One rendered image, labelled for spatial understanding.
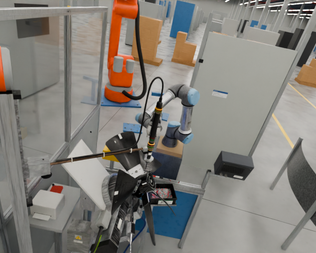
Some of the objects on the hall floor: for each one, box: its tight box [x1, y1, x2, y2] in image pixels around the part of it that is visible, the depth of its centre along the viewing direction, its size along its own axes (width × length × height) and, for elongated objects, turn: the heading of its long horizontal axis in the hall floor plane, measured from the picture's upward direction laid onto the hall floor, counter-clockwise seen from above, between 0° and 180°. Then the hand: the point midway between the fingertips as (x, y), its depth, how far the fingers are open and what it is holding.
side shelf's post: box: [54, 231, 62, 253], centre depth 178 cm, size 4×4×83 cm
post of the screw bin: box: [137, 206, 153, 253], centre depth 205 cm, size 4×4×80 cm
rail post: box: [178, 195, 203, 248], centre depth 222 cm, size 4×4×78 cm
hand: (152, 133), depth 133 cm, fingers closed on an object, 4 cm apart
